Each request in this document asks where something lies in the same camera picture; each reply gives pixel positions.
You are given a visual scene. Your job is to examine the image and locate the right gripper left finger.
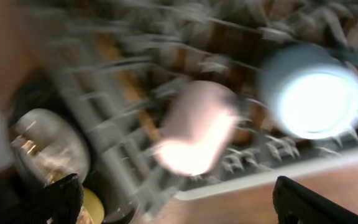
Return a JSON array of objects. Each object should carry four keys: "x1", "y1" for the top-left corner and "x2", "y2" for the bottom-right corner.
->
[{"x1": 0, "y1": 174, "x2": 84, "y2": 224}]

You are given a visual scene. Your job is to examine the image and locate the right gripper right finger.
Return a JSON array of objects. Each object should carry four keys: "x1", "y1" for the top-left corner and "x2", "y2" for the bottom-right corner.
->
[{"x1": 273, "y1": 176, "x2": 358, "y2": 224}]

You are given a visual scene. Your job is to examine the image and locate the blue plastic cup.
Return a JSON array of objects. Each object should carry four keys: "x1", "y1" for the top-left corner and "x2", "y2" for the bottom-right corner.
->
[{"x1": 257, "y1": 44, "x2": 358, "y2": 139}]

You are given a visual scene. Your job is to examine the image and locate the pink plastic cup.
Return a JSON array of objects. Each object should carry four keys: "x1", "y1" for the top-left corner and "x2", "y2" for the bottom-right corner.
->
[{"x1": 152, "y1": 81, "x2": 240, "y2": 176}]

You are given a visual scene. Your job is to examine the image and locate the grey dishwasher rack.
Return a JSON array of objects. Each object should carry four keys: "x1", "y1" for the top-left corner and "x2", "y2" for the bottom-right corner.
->
[{"x1": 37, "y1": 0, "x2": 358, "y2": 219}]

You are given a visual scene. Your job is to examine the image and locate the yellow bowl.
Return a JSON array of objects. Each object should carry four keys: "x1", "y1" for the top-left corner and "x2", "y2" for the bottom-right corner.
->
[{"x1": 76, "y1": 188, "x2": 104, "y2": 224}]

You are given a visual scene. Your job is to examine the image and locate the grey plate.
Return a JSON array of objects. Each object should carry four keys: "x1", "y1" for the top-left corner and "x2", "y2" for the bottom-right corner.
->
[{"x1": 11, "y1": 108, "x2": 91, "y2": 187}]

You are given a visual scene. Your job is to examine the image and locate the round black serving tray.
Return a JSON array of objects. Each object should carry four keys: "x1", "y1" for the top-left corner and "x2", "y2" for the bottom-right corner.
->
[{"x1": 9, "y1": 78, "x2": 137, "y2": 223}]

